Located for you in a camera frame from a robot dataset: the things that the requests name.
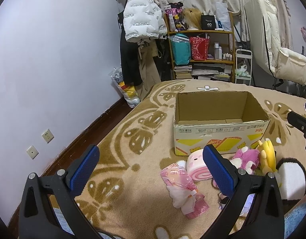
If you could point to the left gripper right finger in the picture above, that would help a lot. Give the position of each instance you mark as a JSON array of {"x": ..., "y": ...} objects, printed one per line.
[{"x": 265, "y": 218}]

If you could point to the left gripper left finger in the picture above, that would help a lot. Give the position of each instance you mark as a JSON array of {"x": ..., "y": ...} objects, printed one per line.
[{"x": 37, "y": 218}]

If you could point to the yellow plush toy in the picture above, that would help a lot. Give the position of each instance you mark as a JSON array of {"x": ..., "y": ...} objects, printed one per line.
[{"x": 267, "y": 156}]

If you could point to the black white penguin plush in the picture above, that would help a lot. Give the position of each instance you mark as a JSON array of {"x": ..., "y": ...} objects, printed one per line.
[{"x": 292, "y": 179}]

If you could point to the pink bear plush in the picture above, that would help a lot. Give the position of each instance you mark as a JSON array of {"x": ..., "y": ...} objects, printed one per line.
[{"x": 247, "y": 159}]

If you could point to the pink swiss roll plush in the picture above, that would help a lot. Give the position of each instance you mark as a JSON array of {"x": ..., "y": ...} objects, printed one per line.
[{"x": 196, "y": 167}]

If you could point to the pink towel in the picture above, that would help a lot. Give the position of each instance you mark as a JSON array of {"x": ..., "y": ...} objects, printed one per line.
[{"x": 183, "y": 191}]

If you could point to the purple doll plush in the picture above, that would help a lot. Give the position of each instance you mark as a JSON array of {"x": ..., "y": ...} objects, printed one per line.
[{"x": 222, "y": 200}]

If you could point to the cream padded chair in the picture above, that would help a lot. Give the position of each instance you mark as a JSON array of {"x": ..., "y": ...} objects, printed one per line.
[{"x": 280, "y": 62}]

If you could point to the cardboard box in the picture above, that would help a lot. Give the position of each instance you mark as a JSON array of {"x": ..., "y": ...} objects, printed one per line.
[{"x": 228, "y": 120}]

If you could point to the white metal cart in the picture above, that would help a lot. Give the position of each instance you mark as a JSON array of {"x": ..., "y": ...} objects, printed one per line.
[{"x": 243, "y": 67}]

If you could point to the red patterned bag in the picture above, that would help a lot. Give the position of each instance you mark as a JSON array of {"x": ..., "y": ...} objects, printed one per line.
[{"x": 199, "y": 48}]

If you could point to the white plastic bag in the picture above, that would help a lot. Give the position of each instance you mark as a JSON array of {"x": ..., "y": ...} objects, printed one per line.
[{"x": 223, "y": 15}]

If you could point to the black box number 40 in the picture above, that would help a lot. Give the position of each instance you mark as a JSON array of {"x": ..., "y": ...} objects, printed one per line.
[{"x": 208, "y": 22}]

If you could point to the stack of books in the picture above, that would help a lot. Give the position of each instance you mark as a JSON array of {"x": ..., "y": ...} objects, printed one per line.
[{"x": 183, "y": 72}]

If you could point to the wooden shelf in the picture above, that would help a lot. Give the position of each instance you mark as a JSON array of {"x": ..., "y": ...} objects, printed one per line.
[{"x": 211, "y": 50}]

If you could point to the teal bag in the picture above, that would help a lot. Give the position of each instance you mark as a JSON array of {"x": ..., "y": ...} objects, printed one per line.
[{"x": 181, "y": 48}]

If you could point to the blonde wig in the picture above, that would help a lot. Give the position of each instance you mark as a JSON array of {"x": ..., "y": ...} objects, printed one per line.
[{"x": 192, "y": 18}]

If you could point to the plastic bag of toys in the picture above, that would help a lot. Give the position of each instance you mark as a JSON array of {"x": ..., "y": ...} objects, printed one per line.
[{"x": 128, "y": 91}]

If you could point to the beige trench coat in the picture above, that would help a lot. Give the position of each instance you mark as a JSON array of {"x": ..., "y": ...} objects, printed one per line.
[{"x": 147, "y": 68}]

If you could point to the white puffer jacket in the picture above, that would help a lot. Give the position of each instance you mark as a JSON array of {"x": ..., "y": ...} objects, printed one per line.
[{"x": 143, "y": 21}]

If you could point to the black hanging coat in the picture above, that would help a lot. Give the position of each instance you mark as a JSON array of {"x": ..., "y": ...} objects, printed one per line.
[{"x": 129, "y": 58}]

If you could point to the lower wall socket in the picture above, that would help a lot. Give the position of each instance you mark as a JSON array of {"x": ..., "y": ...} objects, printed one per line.
[{"x": 32, "y": 152}]

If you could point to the wall socket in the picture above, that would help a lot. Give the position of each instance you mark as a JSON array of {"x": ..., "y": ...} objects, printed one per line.
[
  {"x": 32, "y": 152},
  {"x": 47, "y": 136}
]

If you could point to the upper wall socket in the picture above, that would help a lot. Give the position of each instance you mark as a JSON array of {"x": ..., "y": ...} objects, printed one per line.
[{"x": 47, "y": 136}]

